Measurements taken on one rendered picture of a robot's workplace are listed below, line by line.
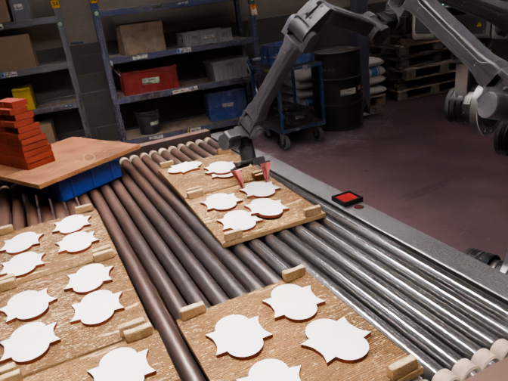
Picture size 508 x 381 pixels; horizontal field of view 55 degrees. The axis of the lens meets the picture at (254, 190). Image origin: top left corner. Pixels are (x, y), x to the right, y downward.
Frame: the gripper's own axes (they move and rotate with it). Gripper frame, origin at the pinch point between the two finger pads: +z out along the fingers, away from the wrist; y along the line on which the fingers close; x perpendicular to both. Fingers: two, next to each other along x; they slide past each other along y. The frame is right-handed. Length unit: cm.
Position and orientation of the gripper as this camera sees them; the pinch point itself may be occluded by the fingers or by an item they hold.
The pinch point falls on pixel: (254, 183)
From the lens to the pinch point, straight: 182.0
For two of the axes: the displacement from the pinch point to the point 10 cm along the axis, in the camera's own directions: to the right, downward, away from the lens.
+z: 2.3, 9.7, 1.0
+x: -3.2, -0.2, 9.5
